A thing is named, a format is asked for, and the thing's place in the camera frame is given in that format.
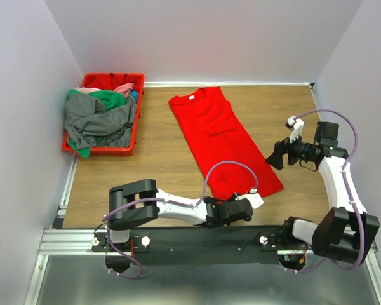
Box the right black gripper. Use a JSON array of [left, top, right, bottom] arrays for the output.
[[264, 128, 314, 170]]

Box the red t shirt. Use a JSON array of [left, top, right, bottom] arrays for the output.
[[168, 87, 284, 200]]

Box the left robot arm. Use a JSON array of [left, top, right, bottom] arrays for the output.
[[102, 179, 264, 251]]

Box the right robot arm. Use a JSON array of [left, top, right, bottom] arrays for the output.
[[265, 116, 380, 269]]

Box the blue garment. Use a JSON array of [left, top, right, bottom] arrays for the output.
[[131, 90, 139, 100]]

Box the pink t shirt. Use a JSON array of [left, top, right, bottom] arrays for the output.
[[74, 83, 134, 96]]

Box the green t shirt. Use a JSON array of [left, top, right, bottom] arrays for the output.
[[67, 89, 128, 158]]

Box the grey t shirt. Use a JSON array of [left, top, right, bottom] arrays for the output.
[[64, 93, 138, 150]]

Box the red plastic bin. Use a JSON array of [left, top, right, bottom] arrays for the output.
[[63, 73, 144, 158]]

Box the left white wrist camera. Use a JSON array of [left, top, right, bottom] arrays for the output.
[[235, 189, 264, 210]]

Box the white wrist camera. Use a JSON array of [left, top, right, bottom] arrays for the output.
[[235, 189, 264, 210], [285, 116, 304, 143]]

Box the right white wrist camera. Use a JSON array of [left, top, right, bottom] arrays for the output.
[[285, 116, 304, 143]]

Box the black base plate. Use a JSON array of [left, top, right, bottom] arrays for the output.
[[91, 224, 305, 267]]

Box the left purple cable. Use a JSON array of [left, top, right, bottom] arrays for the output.
[[101, 161, 260, 279]]

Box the purple cable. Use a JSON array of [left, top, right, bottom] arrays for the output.
[[284, 109, 368, 274], [101, 161, 260, 279]]

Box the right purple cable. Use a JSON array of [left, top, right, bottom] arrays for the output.
[[284, 109, 368, 274]]

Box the aluminium frame rail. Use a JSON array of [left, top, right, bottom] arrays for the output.
[[23, 155, 381, 305]]

